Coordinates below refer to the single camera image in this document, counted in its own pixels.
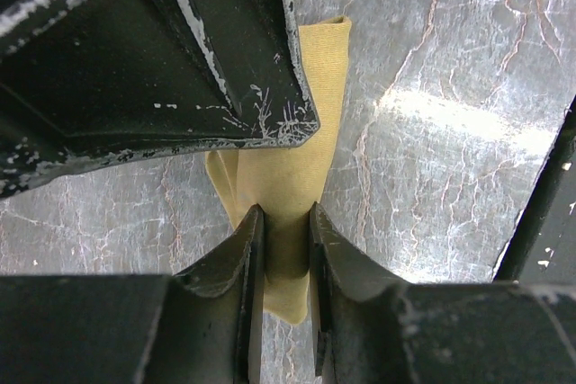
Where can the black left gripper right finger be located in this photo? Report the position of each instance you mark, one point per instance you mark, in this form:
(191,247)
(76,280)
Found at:
(371,326)

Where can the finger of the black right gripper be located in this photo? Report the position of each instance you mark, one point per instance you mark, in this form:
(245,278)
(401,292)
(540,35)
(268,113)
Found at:
(87,84)

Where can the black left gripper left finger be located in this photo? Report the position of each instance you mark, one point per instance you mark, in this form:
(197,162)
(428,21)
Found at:
(202,325)

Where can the olive green white-band underwear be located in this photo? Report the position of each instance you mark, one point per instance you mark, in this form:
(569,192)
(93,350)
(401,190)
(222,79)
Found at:
(287,182)

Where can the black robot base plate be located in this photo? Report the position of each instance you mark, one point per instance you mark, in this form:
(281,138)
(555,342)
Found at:
(542,249)

